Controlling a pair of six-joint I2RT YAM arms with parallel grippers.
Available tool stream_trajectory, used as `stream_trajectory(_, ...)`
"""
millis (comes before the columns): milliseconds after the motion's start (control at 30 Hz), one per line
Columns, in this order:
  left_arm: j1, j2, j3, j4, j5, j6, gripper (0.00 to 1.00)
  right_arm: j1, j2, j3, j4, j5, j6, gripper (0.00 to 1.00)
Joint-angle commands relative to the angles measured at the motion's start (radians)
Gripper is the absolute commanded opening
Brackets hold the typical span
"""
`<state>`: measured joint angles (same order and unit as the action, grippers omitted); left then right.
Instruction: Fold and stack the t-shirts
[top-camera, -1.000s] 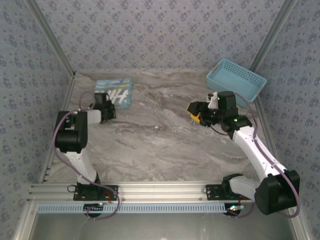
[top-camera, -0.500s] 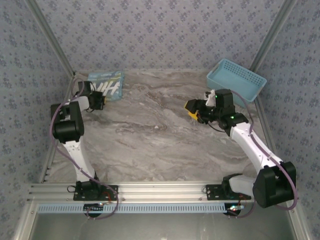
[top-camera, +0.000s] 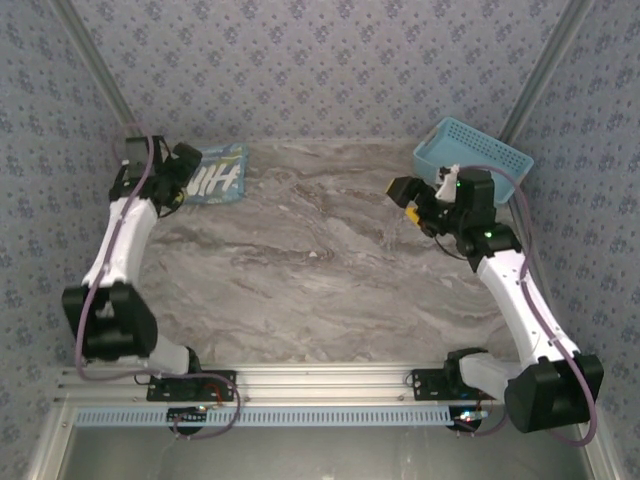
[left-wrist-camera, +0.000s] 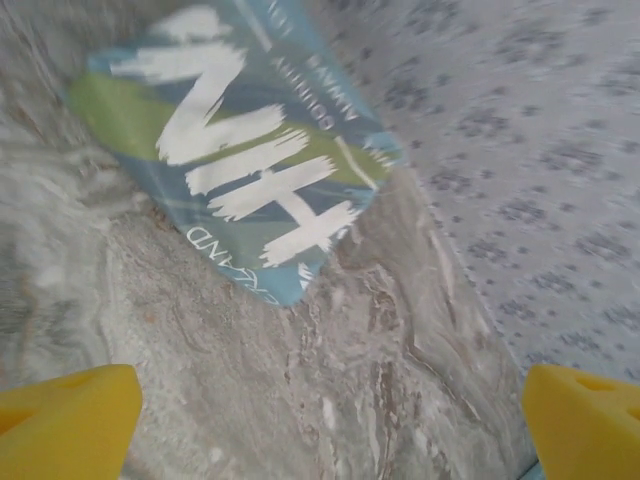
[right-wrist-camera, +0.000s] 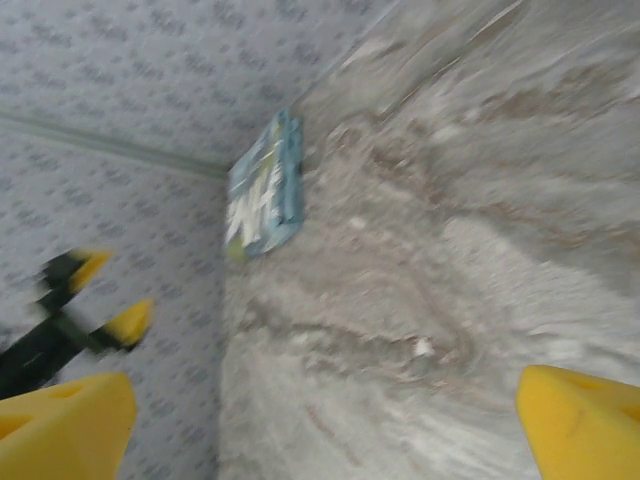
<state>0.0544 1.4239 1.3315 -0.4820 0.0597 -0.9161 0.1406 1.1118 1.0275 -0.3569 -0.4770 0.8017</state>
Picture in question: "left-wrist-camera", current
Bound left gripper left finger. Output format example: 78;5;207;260
0;363;144;480

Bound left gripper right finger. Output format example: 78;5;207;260
522;363;640;480

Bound light blue printed t-shirt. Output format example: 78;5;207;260
67;0;410;309

